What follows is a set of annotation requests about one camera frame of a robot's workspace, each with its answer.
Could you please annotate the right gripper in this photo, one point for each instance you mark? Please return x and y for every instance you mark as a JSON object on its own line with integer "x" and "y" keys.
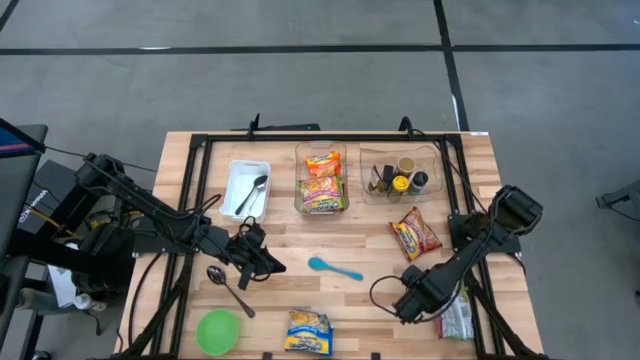
{"x": 420, "y": 300}

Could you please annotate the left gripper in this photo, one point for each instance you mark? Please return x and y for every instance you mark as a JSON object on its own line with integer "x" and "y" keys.
{"x": 247, "y": 245}

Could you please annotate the white green ramen packet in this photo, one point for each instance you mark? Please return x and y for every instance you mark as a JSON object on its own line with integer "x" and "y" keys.
{"x": 457, "y": 322}

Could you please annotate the silver metal spoon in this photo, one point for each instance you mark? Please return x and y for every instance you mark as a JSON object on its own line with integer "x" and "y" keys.
{"x": 255, "y": 201}

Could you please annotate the glossy black spoon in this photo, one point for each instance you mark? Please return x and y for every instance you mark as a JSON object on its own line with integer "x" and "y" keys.
{"x": 260, "y": 181}

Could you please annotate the green-edged ramen noodle packet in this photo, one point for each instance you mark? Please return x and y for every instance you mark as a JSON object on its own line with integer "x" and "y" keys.
{"x": 322, "y": 195}

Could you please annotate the white plastic bin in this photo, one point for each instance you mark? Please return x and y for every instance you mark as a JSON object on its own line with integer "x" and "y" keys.
{"x": 240, "y": 172}

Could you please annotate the orange ramen noodle packet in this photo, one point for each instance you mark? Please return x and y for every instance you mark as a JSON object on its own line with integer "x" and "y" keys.
{"x": 324, "y": 164}

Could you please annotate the yellow-lid spice jar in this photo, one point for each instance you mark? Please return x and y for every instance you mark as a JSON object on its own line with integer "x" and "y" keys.
{"x": 400, "y": 184}

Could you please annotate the black-lid spice jar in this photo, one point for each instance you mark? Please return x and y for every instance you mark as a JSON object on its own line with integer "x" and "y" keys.
{"x": 419, "y": 180}

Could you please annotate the tan-lid jar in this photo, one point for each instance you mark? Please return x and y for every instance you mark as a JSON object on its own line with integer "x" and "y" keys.
{"x": 406, "y": 165}

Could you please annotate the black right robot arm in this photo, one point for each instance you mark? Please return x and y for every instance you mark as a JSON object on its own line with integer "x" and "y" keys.
{"x": 475, "y": 250}

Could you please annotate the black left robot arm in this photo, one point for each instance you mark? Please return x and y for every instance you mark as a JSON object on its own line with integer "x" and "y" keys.
{"x": 150, "y": 205}

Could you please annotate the teal plastic spoon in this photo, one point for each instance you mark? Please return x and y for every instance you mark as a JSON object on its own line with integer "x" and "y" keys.
{"x": 316, "y": 263}

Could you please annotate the dark steel spoon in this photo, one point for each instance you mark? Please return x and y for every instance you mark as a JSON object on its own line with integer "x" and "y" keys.
{"x": 216, "y": 275}

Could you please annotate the red ramen noodle packet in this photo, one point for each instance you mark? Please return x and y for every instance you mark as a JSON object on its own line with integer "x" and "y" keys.
{"x": 414, "y": 232}

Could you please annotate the blue ramen noodle packet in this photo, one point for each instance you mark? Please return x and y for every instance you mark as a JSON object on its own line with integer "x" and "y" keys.
{"x": 310, "y": 335}

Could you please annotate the green plastic bowl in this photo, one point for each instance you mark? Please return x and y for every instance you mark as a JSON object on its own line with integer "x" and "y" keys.
{"x": 217, "y": 332}

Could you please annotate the narrow clear plastic bin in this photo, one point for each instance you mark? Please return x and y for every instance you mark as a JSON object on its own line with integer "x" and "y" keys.
{"x": 299, "y": 160}

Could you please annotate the wide clear plastic bin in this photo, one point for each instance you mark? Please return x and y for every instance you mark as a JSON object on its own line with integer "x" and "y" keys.
{"x": 432, "y": 155}

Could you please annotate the small white table sticker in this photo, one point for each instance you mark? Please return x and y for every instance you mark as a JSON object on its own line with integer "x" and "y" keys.
{"x": 479, "y": 133}

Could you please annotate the white paper sheet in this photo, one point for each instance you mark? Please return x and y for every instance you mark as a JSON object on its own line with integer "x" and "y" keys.
{"x": 62, "y": 287}

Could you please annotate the black box white lettering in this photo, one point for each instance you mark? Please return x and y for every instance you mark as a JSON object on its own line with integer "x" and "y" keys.
{"x": 42, "y": 192}

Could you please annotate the grey monitor blue screen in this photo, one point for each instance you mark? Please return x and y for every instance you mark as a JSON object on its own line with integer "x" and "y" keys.
{"x": 20, "y": 200}

